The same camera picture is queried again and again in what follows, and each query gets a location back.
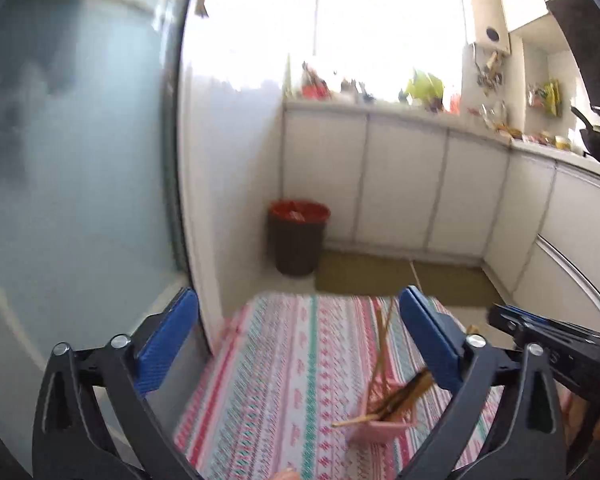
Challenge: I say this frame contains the hanging snack bags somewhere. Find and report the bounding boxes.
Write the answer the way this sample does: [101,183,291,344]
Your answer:
[526,79,562,119]

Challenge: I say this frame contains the bright kitchen window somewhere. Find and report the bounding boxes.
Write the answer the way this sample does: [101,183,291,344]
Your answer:
[314,0,467,102]

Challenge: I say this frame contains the olive floor mat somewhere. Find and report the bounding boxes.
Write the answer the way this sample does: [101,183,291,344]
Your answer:
[314,251,503,311]

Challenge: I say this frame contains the dark trash bin red liner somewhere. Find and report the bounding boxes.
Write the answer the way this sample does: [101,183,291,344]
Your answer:
[267,200,331,277]

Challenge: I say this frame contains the frosted glass sliding door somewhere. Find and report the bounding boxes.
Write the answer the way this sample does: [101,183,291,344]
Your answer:
[0,0,203,461]

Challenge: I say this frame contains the white wall water heater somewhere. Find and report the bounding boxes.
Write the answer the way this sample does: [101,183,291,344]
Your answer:
[461,0,512,57]

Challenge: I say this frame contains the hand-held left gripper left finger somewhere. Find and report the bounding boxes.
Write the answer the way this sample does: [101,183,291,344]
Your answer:
[31,287,201,480]

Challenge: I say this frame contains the pink perforated utensil holder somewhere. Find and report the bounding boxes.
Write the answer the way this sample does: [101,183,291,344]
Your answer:
[347,390,419,444]

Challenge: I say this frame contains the yellow-green plastic bag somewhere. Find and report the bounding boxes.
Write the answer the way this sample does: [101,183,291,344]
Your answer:
[404,69,447,107]

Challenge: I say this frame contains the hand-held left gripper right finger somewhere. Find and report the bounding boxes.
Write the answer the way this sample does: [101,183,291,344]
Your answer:
[395,286,568,480]

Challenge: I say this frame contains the patterned woven tablecloth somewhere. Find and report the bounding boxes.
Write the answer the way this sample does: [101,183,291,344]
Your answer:
[172,292,571,480]

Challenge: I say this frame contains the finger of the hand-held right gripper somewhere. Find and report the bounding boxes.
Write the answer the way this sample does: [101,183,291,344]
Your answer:
[497,303,600,338]
[487,307,536,346]

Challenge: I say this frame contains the dark range hood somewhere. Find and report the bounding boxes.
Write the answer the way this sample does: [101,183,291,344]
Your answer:
[545,0,600,122]

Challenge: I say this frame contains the white kitchen base cabinets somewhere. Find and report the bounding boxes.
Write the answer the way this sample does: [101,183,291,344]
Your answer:
[282,100,600,333]

